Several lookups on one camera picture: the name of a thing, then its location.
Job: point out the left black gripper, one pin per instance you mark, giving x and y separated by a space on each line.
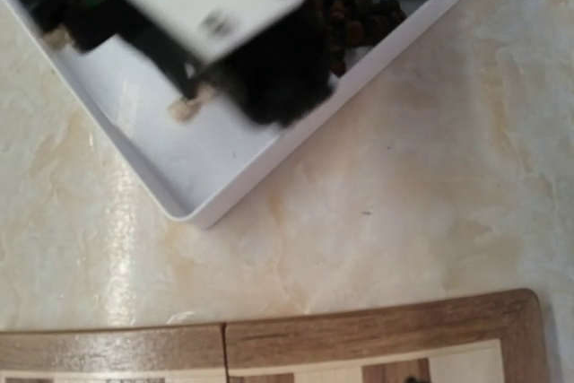
276 78

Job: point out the white plastic tray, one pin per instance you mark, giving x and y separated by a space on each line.
197 171

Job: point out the wooden chess board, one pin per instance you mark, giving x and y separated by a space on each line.
494 337

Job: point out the dark chess pieces pile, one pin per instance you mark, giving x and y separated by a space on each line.
351 24

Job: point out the white chess pieces pile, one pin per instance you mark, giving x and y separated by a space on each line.
184 110

